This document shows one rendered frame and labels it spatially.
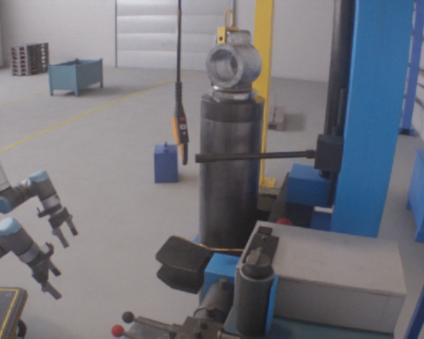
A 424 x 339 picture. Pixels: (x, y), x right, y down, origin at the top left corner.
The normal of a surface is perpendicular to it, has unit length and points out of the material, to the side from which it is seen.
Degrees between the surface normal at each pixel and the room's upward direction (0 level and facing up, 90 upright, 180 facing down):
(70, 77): 90
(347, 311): 90
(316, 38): 90
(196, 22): 90
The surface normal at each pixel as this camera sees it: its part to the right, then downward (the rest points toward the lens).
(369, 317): -0.29, 0.34
